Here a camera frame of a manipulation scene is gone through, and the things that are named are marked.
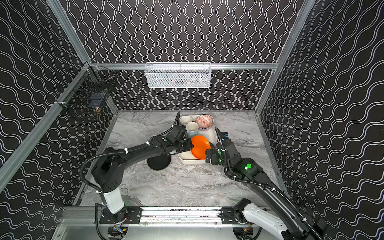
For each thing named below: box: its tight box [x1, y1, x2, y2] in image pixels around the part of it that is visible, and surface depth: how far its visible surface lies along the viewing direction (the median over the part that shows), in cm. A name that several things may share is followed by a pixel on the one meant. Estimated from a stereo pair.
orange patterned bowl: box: [196, 114, 213, 129], surface depth 109 cm
